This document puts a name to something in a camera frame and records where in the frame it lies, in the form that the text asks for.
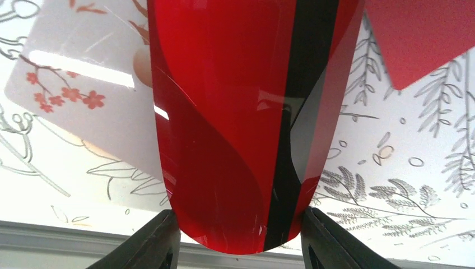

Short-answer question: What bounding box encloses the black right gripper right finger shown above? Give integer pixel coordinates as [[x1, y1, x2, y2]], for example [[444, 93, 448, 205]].
[[300, 207, 400, 269]]

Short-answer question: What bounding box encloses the white floral card bottom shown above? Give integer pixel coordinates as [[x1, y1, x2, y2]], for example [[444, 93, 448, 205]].
[[4, 1, 162, 178]]

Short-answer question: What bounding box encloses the red card black stripe bottom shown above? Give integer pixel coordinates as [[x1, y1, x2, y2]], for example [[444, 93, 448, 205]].
[[147, 1, 364, 255]]

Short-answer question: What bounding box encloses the aluminium front rail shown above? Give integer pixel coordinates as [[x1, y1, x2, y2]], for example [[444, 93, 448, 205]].
[[1, 220, 474, 268]]

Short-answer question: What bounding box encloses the red card black stripe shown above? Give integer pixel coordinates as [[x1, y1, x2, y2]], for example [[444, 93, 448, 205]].
[[147, 1, 364, 255], [365, 0, 474, 90]]

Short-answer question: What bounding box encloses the red card black stripe right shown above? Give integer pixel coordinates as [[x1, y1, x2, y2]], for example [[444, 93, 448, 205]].
[[365, 0, 474, 90]]

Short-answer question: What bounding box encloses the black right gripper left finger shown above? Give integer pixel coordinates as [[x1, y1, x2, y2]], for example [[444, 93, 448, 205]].
[[88, 210, 180, 269]]

